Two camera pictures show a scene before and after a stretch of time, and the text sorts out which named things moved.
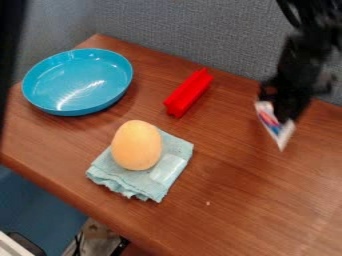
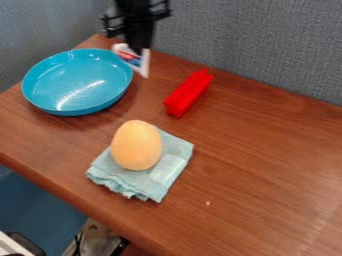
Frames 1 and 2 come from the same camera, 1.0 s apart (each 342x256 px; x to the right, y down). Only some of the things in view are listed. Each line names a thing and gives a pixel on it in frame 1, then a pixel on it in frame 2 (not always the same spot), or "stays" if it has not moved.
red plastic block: (188, 91) stays
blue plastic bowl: (77, 81) stays
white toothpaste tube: (279, 130) → (138, 60)
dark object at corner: (31, 247) stays
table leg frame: (97, 240) stays
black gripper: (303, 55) → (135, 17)
